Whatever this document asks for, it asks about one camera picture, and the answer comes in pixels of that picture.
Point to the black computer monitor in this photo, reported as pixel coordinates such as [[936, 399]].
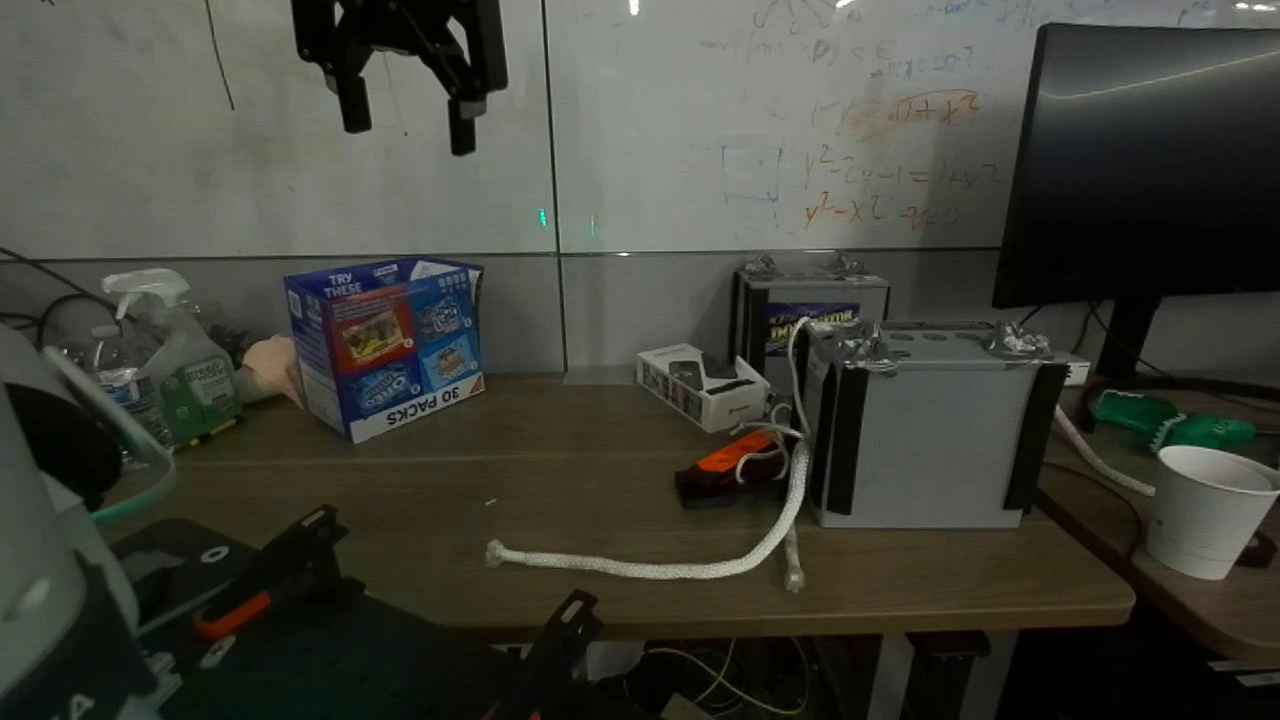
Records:
[[1145, 162]]

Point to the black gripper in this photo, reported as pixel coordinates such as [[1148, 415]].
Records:
[[402, 24]]

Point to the green clear bag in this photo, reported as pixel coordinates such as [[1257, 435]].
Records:
[[187, 381]]

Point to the peach cloth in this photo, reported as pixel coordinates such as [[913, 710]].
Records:
[[272, 370]]

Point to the large grey metal case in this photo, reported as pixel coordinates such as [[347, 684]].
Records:
[[934, 442]]

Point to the dark bag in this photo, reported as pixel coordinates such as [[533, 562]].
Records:
[[360, 664]]

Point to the black clamp with orange trigger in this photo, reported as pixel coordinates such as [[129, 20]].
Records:
[[286, 554]]

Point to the green plastic object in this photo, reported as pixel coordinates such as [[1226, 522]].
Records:
[[1133, 415]]

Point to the desk leg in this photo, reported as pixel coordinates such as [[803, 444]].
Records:
[[890, 682]]

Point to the grey metal case with label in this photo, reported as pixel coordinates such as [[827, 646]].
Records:
[[774, 303]]

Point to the small white device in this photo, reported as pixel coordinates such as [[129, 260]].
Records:
[[725, 403]]

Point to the blue cardboard box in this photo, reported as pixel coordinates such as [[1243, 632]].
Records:
[[387, 344]]

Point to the orange and black tool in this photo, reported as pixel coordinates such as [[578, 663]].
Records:
[[721, 463]]

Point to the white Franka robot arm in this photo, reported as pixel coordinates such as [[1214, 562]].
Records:
[[25, 562]]

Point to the white paper cup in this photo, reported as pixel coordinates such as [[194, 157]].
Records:
[[1203, 522]]

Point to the white power adapter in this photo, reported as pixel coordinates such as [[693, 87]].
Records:
[[1073, 370]]

